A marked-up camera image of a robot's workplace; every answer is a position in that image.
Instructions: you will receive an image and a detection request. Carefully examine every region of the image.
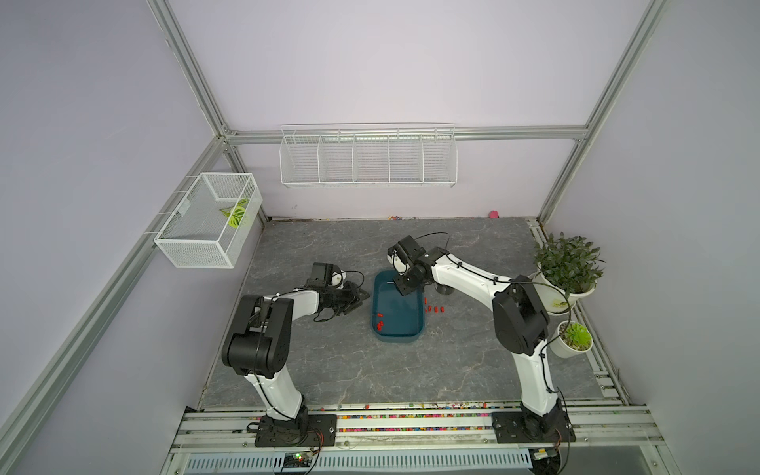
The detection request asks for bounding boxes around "white mesh basket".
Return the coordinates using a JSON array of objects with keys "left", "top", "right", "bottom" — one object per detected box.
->
[{"left": 154, "top": 172, "right": 262, "bottom": 269}]

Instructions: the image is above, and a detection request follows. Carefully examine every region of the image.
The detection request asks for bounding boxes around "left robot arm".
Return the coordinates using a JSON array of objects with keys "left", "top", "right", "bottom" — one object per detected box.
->
[{"left": 221, "top": 262, "right": 369, "bottom": 433}]

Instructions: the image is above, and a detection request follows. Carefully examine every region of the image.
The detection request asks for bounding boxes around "black cylindrical container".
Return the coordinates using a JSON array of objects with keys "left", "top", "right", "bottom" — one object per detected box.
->
[{"left": 435, "top": 284, "right": 454, "bottom": 295}]

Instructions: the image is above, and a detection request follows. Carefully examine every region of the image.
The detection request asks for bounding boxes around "aluminium rail base frame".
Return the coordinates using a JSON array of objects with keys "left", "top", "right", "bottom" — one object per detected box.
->
[{"left": 170, "top": 401, "right": 665, "bottom": 453}]

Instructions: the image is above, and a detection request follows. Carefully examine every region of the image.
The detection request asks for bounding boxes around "white wire wall shelf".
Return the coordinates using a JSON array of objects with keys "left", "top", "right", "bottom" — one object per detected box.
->
[{"left": 279, "top": 123, "right": 458, "bottom": 187}]

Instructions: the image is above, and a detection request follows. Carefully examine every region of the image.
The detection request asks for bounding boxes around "white ventilation grille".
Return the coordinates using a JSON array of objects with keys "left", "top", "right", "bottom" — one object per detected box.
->
[{"left": 184, "top": 448, "right": 532, "bottom": 474}]

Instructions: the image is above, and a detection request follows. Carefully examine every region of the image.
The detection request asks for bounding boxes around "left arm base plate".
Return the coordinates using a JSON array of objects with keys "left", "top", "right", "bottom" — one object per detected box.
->
[{"left": 255, "top": 414, "right": 338, "bottom": 447}]

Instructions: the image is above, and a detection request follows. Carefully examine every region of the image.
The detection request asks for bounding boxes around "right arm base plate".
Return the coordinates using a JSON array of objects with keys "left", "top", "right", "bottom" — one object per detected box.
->
[{"left": 492, "top": 408, "right": 577, "bottom": 445}]

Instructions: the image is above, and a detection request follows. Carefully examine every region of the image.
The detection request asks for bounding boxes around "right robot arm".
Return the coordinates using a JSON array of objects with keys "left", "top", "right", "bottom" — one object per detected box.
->
[{"left": 387, "top": 236, "right": 572, "bottom": 441}]

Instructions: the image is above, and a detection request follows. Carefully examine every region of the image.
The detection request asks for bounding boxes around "large potted green plant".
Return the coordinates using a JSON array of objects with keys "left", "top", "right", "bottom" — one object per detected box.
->
[{"left": 534, "top": 233, "right": 606, "bottom": 315}]

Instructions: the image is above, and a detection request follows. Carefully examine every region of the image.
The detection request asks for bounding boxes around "green item in basket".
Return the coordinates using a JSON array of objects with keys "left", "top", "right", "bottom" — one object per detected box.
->
[{"left": 221, "top": 199, "right": 249, "bottom": 229}]

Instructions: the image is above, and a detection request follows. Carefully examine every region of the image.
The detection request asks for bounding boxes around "small potted succulent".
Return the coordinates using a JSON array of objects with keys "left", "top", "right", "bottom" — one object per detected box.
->
[{"left": 549, "top": 322, "right": 594, "bottom": 359}]

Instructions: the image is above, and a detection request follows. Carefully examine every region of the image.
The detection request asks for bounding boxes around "teal plastic storage box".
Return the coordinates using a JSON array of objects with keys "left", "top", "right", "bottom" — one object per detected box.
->
[{"left": 370, "top": 270, "right": 426, "bottom": 342}]

